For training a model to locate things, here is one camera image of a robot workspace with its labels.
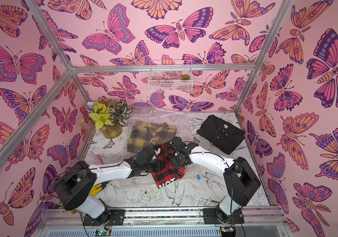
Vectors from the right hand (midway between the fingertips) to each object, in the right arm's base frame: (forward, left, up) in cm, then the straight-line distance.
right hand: (176, 162), depth 86 cm
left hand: (-2, +6, -2) cm, 6 cm away
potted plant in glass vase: (+19, +40, +19) cm, 48 cm away
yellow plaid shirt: (+23, +20, -4) cm, 31 cm away
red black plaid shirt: (-4, +5, -4) cm, 8 cm away
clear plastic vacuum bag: (+39, -8, -7) cm, 40 cm away
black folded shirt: (+24, -34, -6) cm, 42 cm away
